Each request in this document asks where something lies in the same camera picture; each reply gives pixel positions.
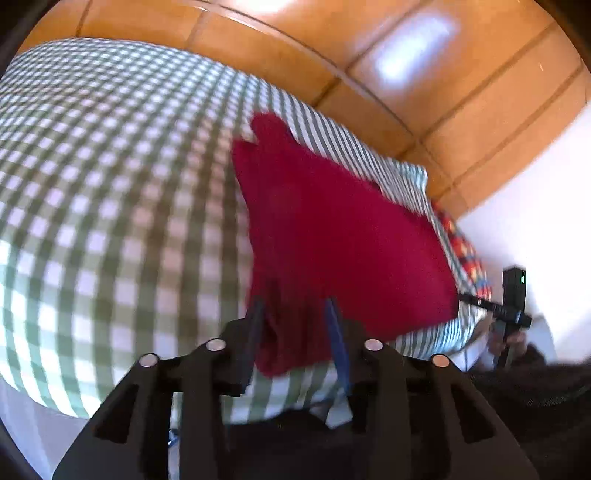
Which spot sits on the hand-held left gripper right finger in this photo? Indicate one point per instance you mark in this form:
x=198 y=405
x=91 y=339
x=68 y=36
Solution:
x=338 y=344

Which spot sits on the colourful patterned cloth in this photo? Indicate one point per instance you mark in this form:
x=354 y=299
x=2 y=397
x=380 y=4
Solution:
x=466 y=258

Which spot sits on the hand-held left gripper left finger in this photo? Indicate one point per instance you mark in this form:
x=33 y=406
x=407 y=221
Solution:
x=254 y=330

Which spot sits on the green checked bed sheet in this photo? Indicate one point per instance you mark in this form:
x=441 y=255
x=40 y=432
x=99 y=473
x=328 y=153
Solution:
x=115 y=207

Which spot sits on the white mattress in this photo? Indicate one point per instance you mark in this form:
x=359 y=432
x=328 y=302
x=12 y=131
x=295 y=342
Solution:
x=37 y=424

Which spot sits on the dark red garment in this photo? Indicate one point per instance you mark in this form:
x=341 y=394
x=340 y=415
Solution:
x=341 y=230

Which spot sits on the wooden wardrobe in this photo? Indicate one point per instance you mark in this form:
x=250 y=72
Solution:
x=369 y=55

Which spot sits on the person's right hand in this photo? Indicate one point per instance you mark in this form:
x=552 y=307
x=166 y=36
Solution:
x=517 y=344

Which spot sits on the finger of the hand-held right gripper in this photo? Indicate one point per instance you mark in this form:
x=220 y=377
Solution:
x=475 y=301

